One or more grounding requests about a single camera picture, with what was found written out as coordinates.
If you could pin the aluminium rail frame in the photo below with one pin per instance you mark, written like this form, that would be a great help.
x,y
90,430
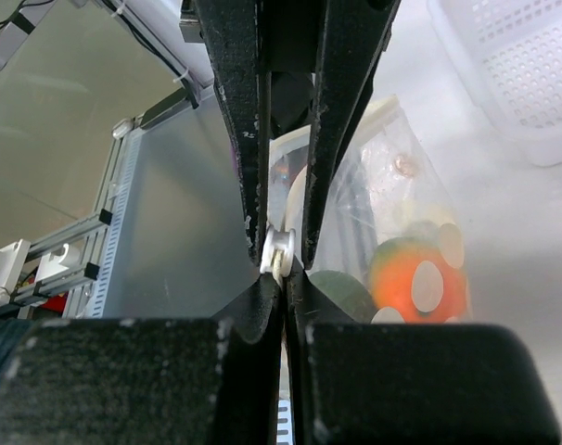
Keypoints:
x,y
69,258

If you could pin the white slotted cable duct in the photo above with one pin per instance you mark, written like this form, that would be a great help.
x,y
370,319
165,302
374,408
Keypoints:
x,y
117,197

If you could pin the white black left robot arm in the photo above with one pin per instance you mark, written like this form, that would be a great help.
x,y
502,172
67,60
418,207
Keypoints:
x,y
171,31

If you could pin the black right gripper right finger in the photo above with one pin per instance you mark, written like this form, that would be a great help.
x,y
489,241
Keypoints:
x,y
354,383

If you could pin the green toy lime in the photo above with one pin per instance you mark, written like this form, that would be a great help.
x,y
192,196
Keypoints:
x,y
347,293

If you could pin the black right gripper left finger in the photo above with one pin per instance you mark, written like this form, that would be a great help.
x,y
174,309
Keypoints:
x,y
149,381

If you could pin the orange green toy mango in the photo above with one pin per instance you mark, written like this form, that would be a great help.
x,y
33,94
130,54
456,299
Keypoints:
x,y
412,277

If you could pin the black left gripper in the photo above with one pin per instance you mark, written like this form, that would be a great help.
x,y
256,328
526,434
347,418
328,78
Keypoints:
x,y
264,56

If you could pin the white perforated plastic basket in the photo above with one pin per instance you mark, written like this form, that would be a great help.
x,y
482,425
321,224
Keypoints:
x,y
508,54

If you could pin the clear zip top bag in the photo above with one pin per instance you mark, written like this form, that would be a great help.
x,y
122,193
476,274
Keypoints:
x,y
386,187

